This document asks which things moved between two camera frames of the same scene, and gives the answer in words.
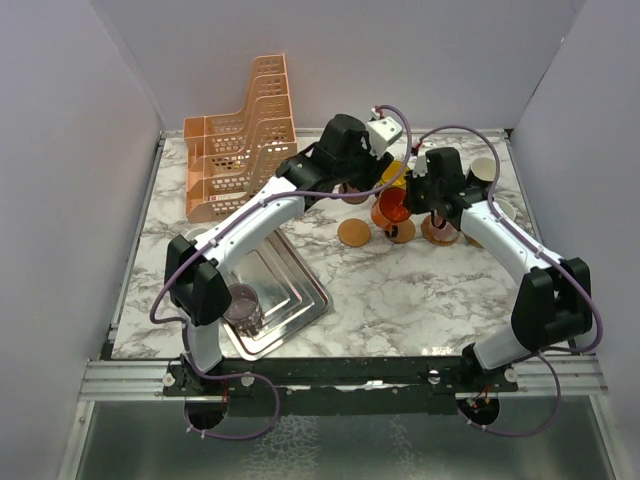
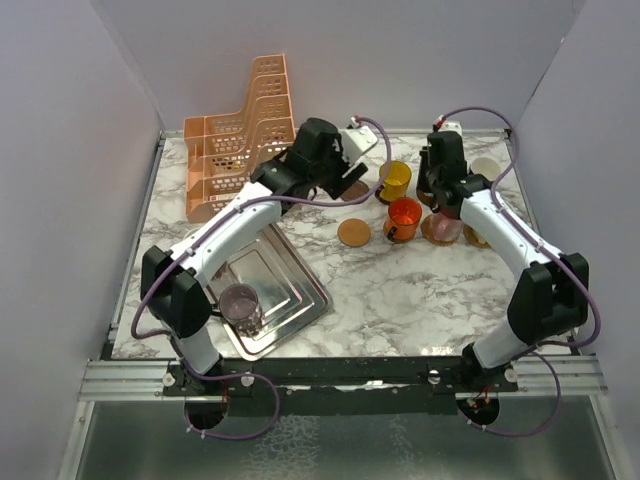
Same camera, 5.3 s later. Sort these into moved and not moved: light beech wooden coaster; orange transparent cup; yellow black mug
Moved: orange transparent cup
Not moved: light beech wooden coaster; yellow black mug
